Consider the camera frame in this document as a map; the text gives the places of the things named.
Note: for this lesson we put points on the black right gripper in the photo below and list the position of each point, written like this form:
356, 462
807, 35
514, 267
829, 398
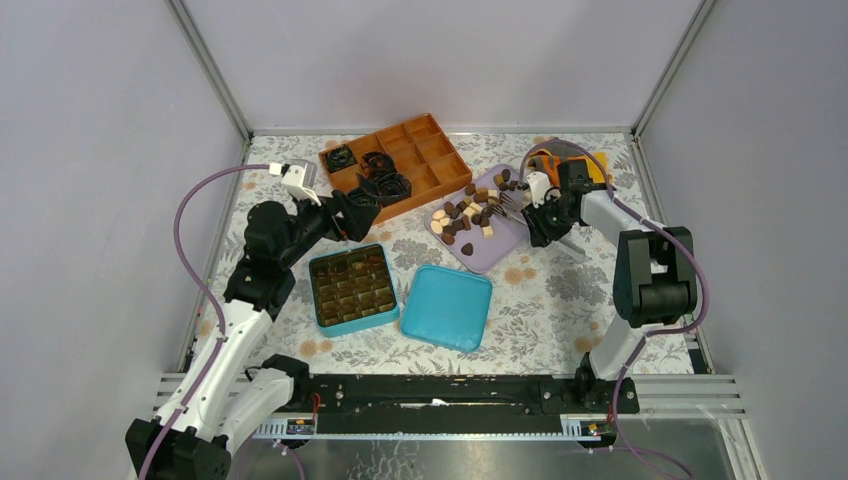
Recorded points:
540, 234

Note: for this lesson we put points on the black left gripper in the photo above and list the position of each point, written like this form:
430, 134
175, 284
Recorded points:
352, 225

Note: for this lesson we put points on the metal serving tongs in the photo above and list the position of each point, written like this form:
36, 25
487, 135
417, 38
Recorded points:
507, 207

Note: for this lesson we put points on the teal chocolate box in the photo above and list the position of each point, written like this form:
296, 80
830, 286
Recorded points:
353, 290

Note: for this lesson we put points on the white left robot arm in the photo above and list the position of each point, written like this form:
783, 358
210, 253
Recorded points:
196, 432

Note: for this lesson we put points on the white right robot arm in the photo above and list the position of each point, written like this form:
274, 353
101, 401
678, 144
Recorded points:
655, 279

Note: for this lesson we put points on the rolled dark green tie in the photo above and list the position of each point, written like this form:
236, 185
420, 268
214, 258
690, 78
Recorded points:
361, 197

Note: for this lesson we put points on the rolled dark patterned tie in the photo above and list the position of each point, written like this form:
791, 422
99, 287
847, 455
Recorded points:
386, 188

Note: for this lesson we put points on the orange grey cloth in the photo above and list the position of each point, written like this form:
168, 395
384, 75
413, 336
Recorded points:
547, 155

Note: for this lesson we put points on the rolled dark floral tie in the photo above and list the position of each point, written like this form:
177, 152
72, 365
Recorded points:
339, 158

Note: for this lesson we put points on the wooden compartment tray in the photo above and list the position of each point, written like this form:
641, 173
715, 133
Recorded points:
400, 167

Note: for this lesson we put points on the pile of assorted chocolates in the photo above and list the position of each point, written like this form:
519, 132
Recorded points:
470, 216

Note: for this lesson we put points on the teal box lid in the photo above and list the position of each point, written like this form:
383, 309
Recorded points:
447, 308

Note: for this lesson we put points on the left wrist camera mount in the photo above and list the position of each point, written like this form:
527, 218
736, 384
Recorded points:
297, 177

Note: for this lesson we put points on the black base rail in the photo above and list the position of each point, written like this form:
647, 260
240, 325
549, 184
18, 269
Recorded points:
525, 405

